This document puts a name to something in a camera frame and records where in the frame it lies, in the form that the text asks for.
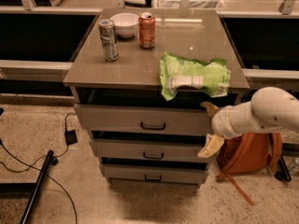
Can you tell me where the white bowl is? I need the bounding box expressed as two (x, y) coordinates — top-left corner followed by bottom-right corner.
(111, 13), (138, 38)

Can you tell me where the black power adapter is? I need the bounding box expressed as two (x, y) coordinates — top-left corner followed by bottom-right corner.
(64, 130), (78, 146)

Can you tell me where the black metal leg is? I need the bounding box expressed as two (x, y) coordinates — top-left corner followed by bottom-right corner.
(20, 150), (54, 224)

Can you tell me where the black stand foot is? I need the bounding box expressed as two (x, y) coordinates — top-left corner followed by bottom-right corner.
(275, 157), (292, 182)

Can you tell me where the black cable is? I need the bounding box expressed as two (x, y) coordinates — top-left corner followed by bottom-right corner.
(0, 112), (78, 224)

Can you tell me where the grey bottom drawer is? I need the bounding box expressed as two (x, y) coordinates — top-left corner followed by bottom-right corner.
(100, 164), (208, 185)

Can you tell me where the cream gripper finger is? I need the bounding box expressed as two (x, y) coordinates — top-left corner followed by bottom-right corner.
(197, 133), (224, 158)
(200, 102), (219, 118)

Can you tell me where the grey drawer cabinet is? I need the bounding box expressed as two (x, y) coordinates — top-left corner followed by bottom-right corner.
(63, 7), (250, 189)

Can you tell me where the grey middle drawer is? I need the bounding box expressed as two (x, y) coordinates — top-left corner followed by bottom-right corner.
(90, 139), (216, 163)

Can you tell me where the silver tall drink can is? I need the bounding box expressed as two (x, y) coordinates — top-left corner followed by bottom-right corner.
(98, 19), (119, 62)

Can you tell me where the grey top drawer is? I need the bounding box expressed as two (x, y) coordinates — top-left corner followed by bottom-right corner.
(74, 104), (211, 136)

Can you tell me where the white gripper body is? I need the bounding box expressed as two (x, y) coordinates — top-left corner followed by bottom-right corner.
(211, 105), (237, 139)

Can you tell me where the green chip bag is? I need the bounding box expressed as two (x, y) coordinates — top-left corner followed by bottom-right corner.
(160, 52), (231, 101)

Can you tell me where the orange backpack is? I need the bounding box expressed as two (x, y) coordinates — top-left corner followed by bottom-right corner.
(217, 133), (282, 206)

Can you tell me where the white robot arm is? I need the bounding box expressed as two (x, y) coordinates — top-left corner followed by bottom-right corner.
(197, 87), (299, 158)

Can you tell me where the grey drawer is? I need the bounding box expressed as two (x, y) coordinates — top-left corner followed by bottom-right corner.
(100, 164), (208, 185)
(90, 139), (216, 163)
(74, 104), (211, 136)

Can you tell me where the orange soda can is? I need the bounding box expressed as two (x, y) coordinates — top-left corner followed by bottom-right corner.
(138, 12), (156, 49)

